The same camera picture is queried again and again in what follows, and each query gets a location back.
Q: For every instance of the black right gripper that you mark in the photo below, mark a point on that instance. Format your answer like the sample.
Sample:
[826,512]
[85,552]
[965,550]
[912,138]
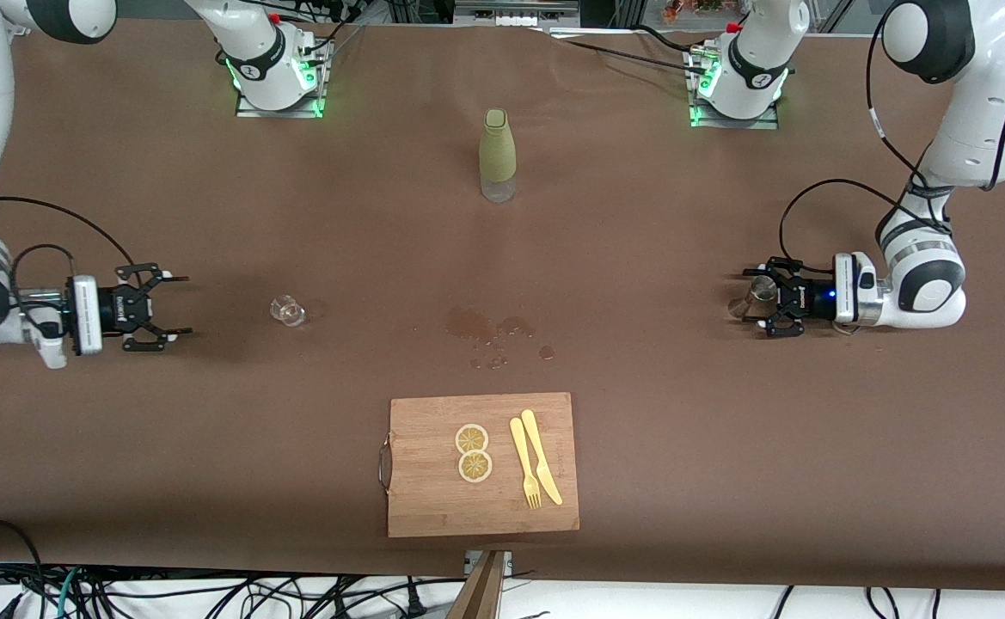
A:
[115,309]

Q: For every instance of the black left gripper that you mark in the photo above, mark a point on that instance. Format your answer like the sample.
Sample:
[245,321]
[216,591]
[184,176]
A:
[808,300]

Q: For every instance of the stainless steel jigger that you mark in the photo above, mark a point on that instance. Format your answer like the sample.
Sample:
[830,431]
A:
[760,292]

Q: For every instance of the clear glass measuring cup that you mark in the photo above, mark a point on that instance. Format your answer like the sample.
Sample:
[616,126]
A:
[289,311]

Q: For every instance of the yellow plastic knife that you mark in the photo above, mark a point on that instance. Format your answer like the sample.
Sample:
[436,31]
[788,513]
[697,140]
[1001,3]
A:
[541,456]

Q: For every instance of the yellow plastic fork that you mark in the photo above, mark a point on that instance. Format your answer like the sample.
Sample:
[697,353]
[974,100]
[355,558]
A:
[521,456]

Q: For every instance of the spilled liquid puddle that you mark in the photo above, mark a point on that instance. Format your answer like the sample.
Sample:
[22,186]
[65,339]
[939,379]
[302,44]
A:
[470,324]

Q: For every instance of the glass bottle with green sleeve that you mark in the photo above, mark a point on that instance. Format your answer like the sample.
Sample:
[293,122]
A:
[497,150]

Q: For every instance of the yellow lemon slice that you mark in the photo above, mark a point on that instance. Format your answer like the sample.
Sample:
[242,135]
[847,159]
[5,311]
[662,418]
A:
[472,438]
[474,467]

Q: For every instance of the wooden cutting board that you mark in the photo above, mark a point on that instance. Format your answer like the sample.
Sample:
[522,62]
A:
[433,499]

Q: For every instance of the grey power strip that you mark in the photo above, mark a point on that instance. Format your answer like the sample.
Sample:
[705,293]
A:
[515,13]

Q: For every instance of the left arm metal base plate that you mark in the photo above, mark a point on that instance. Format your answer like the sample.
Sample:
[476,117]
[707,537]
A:
[764,124]

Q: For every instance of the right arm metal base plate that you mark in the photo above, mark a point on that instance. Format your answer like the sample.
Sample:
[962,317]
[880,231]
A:
[248,109]

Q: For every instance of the small metal bracket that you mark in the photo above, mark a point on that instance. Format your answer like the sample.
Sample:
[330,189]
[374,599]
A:
[506,560]

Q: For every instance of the wooden post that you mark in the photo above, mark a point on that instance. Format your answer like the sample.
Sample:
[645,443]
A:
[481,593]

